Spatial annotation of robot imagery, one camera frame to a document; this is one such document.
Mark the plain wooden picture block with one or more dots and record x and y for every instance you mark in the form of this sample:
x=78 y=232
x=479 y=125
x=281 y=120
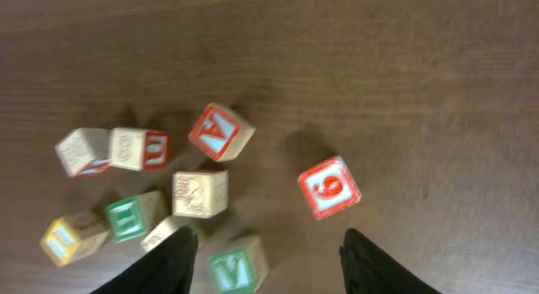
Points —
x=138 y=149

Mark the green letter V block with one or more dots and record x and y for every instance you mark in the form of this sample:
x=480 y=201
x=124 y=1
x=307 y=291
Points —
x=241 y=267

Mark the red letter A block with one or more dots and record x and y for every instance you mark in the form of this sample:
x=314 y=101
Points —
x=221 y=133

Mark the yellow letter block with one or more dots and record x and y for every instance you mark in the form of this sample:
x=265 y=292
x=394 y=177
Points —
x=74 y=237

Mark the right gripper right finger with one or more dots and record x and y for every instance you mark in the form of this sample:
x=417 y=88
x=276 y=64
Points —
x=368 y=269

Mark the wooden block green side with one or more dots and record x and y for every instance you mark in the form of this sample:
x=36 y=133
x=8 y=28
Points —
x=200 y=194

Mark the block with red X side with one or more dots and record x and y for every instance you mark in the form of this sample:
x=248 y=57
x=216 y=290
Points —
x=84 y=152

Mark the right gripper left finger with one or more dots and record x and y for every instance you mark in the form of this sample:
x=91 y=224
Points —
x=167 y=269

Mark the wooden hand picture block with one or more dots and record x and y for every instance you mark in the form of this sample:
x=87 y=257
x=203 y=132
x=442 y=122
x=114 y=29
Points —
x=170 y=225

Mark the green letter B block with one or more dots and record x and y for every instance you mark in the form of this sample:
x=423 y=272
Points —
x=136 y=216

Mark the red number 6 block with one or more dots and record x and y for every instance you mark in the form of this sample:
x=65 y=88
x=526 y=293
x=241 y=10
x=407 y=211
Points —
x=329 y=188

